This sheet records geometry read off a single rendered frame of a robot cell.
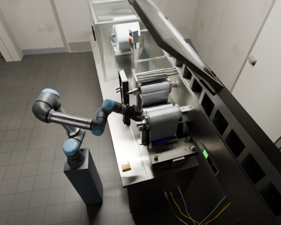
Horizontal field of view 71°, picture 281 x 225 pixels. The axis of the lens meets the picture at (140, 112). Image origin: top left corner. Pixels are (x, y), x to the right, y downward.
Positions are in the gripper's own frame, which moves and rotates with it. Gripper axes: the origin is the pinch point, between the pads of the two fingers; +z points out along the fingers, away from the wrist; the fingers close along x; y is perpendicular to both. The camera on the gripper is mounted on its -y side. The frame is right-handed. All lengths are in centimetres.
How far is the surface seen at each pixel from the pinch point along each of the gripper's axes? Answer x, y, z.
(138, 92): 20.8, 7.8, -3.0
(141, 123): 1.3, -6.4, 4.7
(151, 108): 10.9, 5.1, 10.7
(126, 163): -16.1, -37.7, 8.1
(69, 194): 9, -153, 15
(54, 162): 58, -164, 2
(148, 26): -5, 57, -47
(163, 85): 18.9, 24.9, 9.8
